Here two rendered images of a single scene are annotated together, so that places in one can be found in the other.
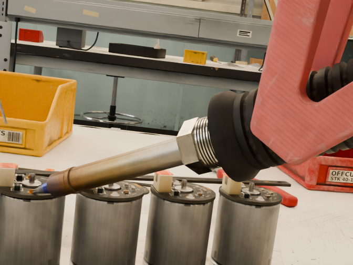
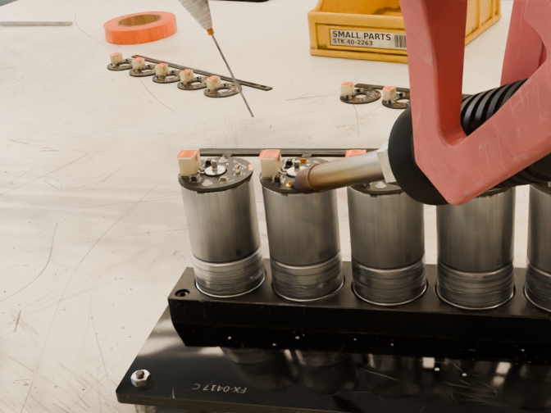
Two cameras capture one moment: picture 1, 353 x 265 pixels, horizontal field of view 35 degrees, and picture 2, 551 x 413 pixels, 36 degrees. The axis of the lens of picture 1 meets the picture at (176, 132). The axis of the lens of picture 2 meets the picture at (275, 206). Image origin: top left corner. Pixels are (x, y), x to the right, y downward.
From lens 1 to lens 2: 0.10 m
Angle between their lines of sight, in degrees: 36
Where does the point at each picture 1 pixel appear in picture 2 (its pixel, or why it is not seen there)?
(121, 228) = (390, 222)
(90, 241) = (360, 234)
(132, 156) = (352, 164)
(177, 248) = (462, 245)
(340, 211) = not seen: outside the picture
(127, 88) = not seen: outside the picture
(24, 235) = (289, 228)
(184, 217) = (466, 211)
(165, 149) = (375, 161)
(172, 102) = not seen: outside the picture
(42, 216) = (303, 210)
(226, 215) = (532, 206)
